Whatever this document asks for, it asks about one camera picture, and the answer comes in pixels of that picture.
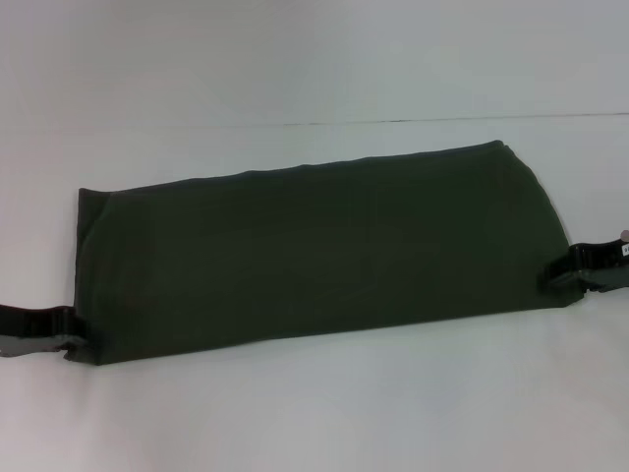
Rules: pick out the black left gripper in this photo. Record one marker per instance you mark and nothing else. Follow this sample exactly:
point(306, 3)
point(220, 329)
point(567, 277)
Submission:
point(24, 327)

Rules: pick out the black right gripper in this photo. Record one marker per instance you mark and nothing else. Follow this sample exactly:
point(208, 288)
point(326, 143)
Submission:
point(609, 258)

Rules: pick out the dark green FREE t-shirt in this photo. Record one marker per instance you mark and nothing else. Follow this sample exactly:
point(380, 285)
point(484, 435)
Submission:
point(319, 246)

